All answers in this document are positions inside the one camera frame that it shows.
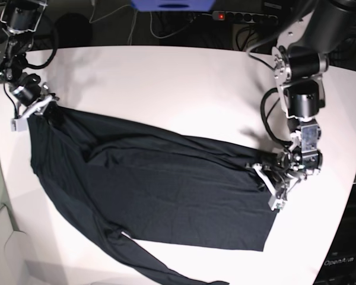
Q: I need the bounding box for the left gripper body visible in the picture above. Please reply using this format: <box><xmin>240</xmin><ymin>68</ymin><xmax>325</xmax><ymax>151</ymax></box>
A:
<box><xmin>246</xmin><ymin>150</ymin><xmax>323</xmax><ymax>211</ymax></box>

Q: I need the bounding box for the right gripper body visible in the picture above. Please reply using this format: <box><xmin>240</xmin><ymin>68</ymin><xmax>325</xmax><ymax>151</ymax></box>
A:
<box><xmin>11</xmin><ymin>83</ymin><xmax>59</xmax><ymax>132</ymax></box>

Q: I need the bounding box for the dark navy long-sleeve shirt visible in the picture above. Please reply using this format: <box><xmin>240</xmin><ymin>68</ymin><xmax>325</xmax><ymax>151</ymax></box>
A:
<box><xmin>27</xmin><ymin>107</ymin><xmax>276</xmax><ymax>284</ymax></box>

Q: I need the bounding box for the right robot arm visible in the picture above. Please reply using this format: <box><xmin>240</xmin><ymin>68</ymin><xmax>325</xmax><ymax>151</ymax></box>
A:
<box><xmin>0</xmin><ymin>1</ymin><xmax>59</xmax><ymax>132</ymax></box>

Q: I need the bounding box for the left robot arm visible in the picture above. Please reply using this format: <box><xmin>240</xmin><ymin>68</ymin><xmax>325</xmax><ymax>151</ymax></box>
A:
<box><xmin>247</xmin><ymin>1</ymin><xmax>356</xmax><ymax>211</ymax></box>

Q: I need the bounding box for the black round stool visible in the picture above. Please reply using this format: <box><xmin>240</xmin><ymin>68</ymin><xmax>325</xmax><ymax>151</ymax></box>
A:
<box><xmin>55</xmin><ymin>13</ymin><xmax>93</xmax><ymax>48</ymax></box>

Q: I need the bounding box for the black OpenArm case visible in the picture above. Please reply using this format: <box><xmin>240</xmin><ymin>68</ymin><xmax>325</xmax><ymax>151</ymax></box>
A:
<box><xmin>314</xmin><ymin>184</ymin><xmax>356</xmax><ymax>284</ymax></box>

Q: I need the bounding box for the blue plastic box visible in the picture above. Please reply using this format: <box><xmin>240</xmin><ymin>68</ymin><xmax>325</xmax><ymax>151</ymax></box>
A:
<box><xmin>131</xmin><ymin>0</ymin><xmax>215</xmax><ymax>12</ymax></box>

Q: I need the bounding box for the black power strip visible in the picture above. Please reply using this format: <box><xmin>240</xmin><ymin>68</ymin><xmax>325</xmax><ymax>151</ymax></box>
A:
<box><xmin>211</xmin><ymin>11</ymin><xmax>278</xmax><ymax>26</ymax></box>

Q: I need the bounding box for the white cable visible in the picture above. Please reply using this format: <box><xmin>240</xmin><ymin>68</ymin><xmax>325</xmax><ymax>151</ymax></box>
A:
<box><xmin>88</xmin><ymin>0</ymin><xmax>196</xmax><ymax>39</ymax></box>

